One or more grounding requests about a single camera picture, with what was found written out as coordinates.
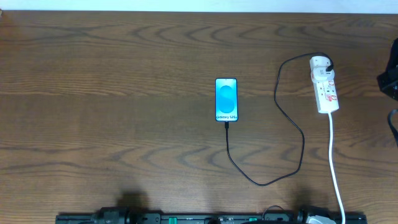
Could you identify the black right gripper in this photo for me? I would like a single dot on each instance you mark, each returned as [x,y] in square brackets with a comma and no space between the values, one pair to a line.
[389,83]

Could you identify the blue Galaxy smartphone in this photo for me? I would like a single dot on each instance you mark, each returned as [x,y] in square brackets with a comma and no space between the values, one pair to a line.
[226,100]

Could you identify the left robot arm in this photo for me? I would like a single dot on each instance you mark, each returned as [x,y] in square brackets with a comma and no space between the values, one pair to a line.
[112,215]

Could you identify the white charger plug adapter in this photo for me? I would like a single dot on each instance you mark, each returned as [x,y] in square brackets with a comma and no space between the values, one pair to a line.
[321,62]

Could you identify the white power strip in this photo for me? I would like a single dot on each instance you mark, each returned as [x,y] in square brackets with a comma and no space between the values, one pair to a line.
[325,90]

